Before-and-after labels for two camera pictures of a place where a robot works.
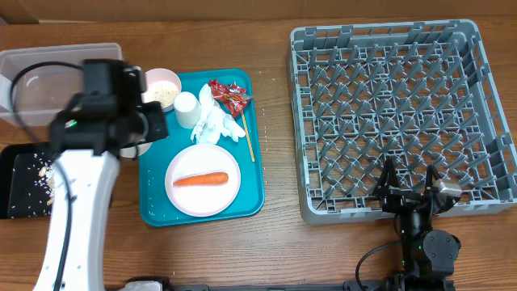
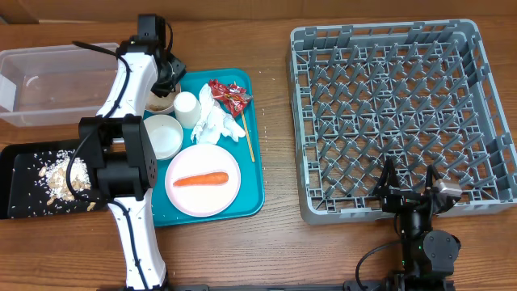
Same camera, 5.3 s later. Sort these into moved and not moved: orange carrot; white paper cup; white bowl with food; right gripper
Moved: white bowl with food
Not moved: right gripper; orange carrot; white paper cup
